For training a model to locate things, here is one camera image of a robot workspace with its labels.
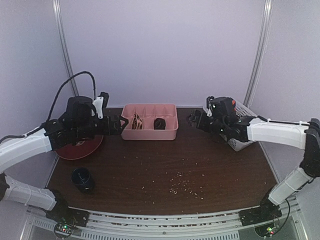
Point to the aluminium corner post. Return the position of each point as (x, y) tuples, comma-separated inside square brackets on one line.
[(260, 51), (63, 42)]

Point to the white plastic mesh basket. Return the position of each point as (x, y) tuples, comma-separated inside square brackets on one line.
[(233, 127)]

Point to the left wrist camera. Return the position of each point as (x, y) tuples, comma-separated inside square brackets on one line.
[(99, 104)]

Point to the right aluminium corner post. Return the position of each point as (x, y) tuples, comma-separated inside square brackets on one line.
[(260, 51)]

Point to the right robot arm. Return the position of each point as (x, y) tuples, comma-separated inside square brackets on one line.
[(304, 135)]

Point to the left aluminium corner post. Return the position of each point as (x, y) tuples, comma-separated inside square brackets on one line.
[(63, 42)]

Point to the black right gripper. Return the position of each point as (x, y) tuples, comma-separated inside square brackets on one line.
[(201, 119)]

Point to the left circuit board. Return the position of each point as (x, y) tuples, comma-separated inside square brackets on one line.
[(63, 230)]

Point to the circuit board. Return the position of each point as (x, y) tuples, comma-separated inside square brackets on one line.
[(268, 230), (63, 230)]

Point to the pink divided organizer box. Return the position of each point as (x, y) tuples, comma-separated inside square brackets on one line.
[(149, 112)]

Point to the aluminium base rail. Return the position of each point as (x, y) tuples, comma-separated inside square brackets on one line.
[(224, 225)]

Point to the rolled black tie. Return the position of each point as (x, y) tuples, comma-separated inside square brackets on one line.
[(159, 124)]

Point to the red round plate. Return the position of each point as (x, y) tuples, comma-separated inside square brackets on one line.
[(81, 150)]

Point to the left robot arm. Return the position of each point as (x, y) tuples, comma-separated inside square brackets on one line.
[(83, 119)]

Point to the dark blue cup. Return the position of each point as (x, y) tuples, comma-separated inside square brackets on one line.
[(83, 180)]

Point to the leopard print tie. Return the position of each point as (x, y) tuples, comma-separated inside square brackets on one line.
[(137, 122)]

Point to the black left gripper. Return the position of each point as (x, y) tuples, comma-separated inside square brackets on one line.
[(108, 130)]

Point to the right circuit board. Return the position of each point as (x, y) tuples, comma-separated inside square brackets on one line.
[(268, 230)]

